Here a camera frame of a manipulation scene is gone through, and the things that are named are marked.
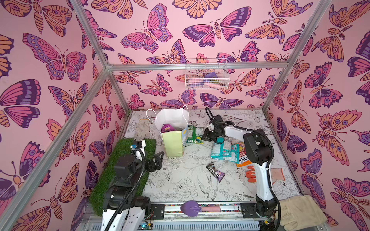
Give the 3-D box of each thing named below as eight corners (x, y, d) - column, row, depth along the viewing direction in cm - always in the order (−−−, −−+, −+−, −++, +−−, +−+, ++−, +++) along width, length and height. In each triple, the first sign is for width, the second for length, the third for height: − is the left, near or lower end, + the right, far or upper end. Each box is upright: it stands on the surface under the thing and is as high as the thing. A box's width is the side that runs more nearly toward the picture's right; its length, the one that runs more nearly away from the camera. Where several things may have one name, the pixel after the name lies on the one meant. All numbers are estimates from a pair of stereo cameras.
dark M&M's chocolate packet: (218, 182, 85) (219, 180, 82) (205, 168, 91) (206, 165, 88) (224, 177, 87) (225, 175, 84) (211, 163, 93) (212, 161, 90)
